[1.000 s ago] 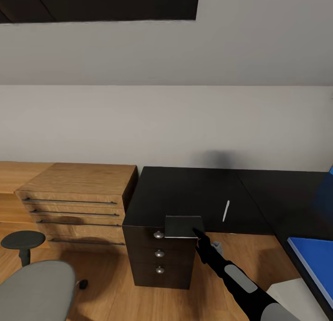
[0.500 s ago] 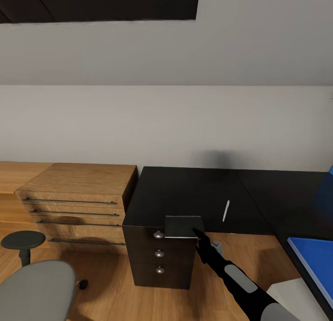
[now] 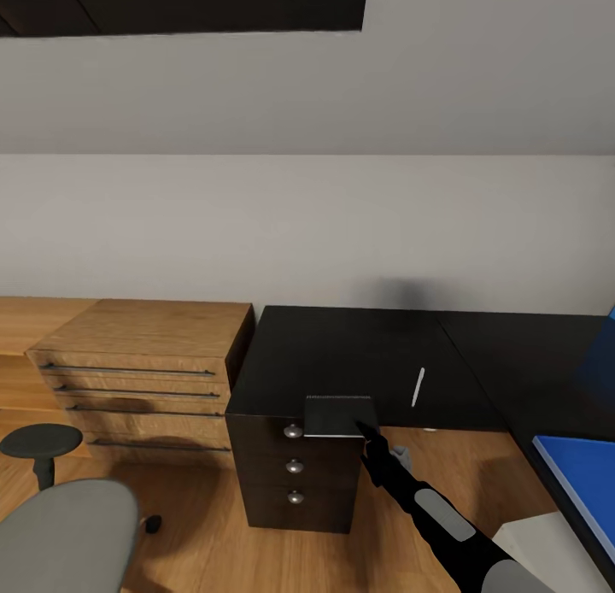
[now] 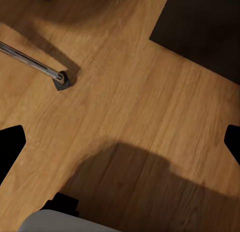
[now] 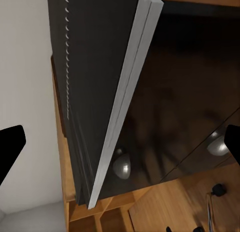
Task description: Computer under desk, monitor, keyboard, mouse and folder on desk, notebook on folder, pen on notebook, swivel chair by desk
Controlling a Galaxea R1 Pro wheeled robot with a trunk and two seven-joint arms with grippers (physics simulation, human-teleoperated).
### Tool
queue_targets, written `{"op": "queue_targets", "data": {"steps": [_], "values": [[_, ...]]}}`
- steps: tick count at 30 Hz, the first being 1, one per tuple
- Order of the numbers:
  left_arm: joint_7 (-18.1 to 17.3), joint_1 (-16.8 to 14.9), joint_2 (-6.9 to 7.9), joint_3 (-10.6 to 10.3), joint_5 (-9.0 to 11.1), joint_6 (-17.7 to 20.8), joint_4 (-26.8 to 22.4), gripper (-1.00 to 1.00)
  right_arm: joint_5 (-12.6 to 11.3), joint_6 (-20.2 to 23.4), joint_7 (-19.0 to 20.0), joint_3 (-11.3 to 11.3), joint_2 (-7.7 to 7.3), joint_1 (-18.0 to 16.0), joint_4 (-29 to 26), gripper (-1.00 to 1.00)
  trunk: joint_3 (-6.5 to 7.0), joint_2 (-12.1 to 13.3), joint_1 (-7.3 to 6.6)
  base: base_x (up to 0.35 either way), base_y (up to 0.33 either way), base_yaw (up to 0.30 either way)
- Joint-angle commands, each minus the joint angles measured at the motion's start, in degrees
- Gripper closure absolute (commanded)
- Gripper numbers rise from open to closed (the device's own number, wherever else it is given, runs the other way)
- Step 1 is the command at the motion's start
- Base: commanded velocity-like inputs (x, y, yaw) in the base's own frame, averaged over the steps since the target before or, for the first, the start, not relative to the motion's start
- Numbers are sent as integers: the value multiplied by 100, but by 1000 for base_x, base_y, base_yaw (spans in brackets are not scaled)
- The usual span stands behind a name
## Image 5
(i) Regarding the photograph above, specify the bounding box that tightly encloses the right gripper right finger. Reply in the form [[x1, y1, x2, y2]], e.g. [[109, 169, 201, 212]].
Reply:
[[224, 125, 240, 165]]

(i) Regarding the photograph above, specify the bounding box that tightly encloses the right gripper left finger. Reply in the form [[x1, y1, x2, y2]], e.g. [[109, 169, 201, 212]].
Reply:
[[0, 125, 26, 184]]

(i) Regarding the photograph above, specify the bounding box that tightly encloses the swivel chair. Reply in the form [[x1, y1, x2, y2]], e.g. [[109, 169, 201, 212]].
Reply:
[[166, 184, 227, 232]]

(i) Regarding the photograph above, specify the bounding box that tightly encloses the notebook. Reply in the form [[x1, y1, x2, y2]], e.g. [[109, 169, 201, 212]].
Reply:
[[65, 0, 165, 210]]

